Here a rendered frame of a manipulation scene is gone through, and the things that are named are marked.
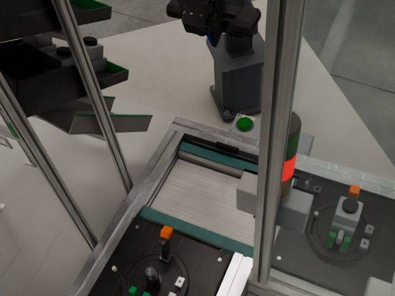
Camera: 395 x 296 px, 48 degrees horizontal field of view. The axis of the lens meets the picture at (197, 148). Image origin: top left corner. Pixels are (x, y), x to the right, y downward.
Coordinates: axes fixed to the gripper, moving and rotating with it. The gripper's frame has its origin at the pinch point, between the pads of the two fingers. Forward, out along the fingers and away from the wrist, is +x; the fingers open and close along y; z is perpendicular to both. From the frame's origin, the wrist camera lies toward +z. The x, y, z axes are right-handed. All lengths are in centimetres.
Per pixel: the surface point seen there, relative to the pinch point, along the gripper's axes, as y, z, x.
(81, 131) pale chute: -18.1, 28.0, 8.8
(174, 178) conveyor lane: -5.2, 17.4, 33.9
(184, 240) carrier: 6.3, 34.0, 28.5
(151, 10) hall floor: -118, -151, 125
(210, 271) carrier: 14.2, 38.3, 28.5
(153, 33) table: -42, -38, 39
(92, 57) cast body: -21.4, 14.8, 0.8
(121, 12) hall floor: -138, -142, 125
